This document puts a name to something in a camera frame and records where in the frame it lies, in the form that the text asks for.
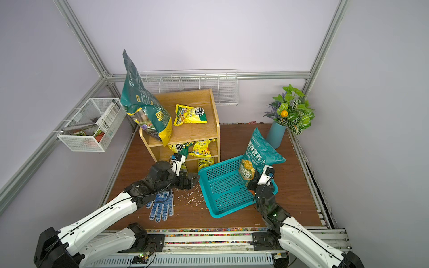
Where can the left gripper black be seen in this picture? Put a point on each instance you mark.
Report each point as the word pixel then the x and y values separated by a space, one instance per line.
pixel 189 184

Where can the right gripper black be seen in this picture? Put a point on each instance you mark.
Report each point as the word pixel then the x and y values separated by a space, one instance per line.
pixel 254 182

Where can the yellow green packet shelf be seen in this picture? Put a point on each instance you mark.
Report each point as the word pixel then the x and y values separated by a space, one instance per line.
pixel 182 149

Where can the teal orange soil bag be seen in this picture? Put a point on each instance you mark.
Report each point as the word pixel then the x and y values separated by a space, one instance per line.
pixel 259 153

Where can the teal plastic basket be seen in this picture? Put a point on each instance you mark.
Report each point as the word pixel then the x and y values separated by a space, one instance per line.
pixel 224 190

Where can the yellow fertilizer packet top shelf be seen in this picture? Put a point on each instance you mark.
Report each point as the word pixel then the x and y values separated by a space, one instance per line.
pixel 189 115

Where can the dark green yellow fertilizer bag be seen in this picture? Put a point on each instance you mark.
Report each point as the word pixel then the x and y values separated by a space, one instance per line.
pixel 143 107

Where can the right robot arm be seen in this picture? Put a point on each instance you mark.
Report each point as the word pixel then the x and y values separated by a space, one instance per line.
pixel 291 235

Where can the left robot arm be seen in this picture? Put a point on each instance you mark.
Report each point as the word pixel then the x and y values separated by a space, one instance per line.
pixel 76 246

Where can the yellow packet bottom shelf right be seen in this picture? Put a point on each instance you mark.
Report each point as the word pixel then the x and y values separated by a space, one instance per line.
pixel 205 162

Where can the yellow flower packet middle shelf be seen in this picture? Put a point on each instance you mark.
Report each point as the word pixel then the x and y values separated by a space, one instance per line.
pixel 201 149

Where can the wooden three-tier shelf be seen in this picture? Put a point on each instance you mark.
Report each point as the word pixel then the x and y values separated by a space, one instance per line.
pixel 188 132

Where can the blue dotted work glove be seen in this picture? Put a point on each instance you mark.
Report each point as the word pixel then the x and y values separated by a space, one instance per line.
pixel 162 206

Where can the teal vase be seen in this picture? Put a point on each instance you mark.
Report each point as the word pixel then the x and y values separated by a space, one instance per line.
pixel 275 135

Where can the artificial green plant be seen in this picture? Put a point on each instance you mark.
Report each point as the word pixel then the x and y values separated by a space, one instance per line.
pixel 291 109

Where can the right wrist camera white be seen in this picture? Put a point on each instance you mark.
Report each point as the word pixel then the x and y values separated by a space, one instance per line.
pixel 267 175

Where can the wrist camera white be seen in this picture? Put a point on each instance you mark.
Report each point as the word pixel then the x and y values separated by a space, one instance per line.
pixel 267 175
pixel 177 160

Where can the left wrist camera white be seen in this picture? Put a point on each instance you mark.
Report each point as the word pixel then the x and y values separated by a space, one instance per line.
pixel 177 160

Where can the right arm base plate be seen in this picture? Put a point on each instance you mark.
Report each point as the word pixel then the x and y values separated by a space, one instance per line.
pixel 266 241

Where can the aluminium rail frame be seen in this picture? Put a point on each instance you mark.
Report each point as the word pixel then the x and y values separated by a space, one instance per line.
pixel 206 243

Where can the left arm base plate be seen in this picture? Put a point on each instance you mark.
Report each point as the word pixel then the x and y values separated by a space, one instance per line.
pixel 147 243

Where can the white wire rack back wall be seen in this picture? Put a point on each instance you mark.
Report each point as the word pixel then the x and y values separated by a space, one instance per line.
pixel 223 83

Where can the white wire basket left wall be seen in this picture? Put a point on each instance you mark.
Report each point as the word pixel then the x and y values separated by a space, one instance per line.
pixel 93 126

